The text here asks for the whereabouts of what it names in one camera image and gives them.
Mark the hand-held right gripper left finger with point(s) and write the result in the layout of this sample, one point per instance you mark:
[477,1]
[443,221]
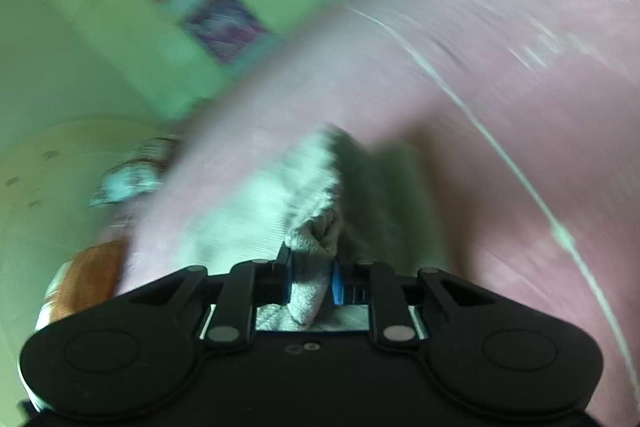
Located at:
[285,279]

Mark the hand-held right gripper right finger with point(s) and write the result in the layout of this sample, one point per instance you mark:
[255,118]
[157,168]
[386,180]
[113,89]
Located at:
[337,284]

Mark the grey pants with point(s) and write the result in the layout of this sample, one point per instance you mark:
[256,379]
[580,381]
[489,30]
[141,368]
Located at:
[315,217]

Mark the heart patterned pillow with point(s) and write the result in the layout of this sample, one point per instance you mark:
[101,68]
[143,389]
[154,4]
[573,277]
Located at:
[132,172]

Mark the orange striped pillow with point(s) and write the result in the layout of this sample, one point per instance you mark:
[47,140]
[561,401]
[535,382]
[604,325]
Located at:
[92,277]

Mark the bed with pink checked sheet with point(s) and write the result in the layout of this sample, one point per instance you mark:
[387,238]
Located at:
[500,132]

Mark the cream wardrobe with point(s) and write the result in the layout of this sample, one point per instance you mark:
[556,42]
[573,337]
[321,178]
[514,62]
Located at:
[125,32]

